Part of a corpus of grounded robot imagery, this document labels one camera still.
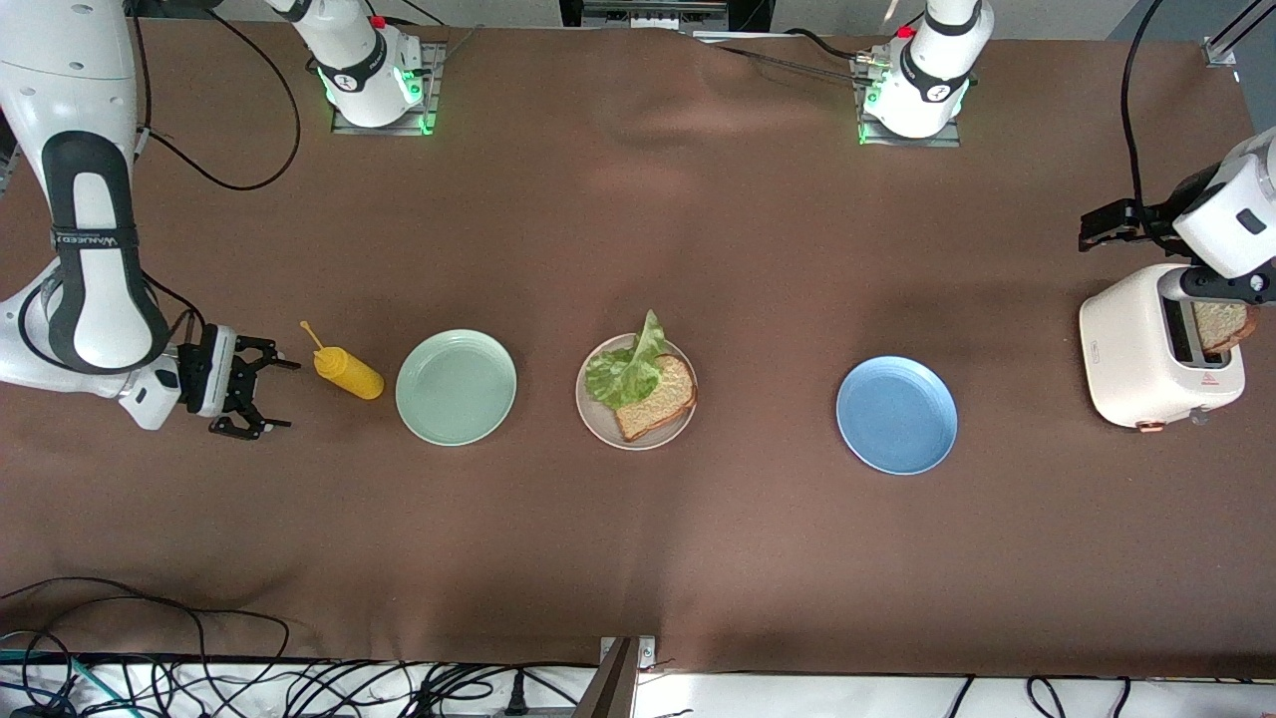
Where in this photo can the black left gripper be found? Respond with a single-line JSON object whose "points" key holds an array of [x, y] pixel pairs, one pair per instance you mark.
{"points": [[1133, 221]]}

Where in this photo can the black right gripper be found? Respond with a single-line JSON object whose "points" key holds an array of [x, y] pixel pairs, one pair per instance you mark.
{"points": [[221, 372]]}

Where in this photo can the yellow squeeze bottle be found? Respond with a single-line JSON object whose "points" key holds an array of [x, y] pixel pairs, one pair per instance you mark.
{"points": [[351, 372]]}

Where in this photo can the green lettuce leaf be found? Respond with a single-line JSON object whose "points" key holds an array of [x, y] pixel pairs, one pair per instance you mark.
{"points": [[623, 374]]}

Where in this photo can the brown bread slice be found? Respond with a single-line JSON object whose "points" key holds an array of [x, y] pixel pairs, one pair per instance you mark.
{"points": [[663, 399], [1224, 327]]}

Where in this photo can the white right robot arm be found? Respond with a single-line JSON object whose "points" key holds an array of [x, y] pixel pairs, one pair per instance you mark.
{"points": [[70, 80]]}

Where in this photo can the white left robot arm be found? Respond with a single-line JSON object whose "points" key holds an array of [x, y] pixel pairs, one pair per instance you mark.
{"points": [[932, 70]]}

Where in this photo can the green plate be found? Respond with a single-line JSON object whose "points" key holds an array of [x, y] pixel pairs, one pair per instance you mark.
{"points": [[456, 387]]}

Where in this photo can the blue plate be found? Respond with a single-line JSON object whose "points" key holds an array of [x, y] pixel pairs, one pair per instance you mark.
{"points": [[897, 415]]}

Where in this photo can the beige plate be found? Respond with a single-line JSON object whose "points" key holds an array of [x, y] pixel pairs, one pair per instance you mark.
{"points": [[598, 419]]}

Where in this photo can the white toaster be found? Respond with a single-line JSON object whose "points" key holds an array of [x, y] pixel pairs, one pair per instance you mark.
{"points": [[1126, 359]]}

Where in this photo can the black power plug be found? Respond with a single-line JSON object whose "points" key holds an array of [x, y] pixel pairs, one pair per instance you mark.
{"points": [[515, 696]]}

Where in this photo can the brown tablecloth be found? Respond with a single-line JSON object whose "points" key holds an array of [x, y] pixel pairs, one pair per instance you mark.
{"points": [[638, 548]]}

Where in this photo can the black box device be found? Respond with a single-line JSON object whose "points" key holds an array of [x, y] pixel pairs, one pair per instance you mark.
{"points": [[598, 12]]}

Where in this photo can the aluminium frame rail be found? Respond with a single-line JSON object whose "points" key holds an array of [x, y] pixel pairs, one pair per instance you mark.
{"points": [[1221, 50]]}

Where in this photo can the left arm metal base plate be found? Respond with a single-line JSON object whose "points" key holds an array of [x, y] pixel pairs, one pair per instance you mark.
{"points": [[907, 142]]}

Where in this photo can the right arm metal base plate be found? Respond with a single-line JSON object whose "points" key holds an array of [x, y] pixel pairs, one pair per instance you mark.
{"points": [[379, 130]]}

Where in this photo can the aluminium frame post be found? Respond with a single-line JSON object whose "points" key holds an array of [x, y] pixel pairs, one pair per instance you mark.
{"points": [[613, 688]]}

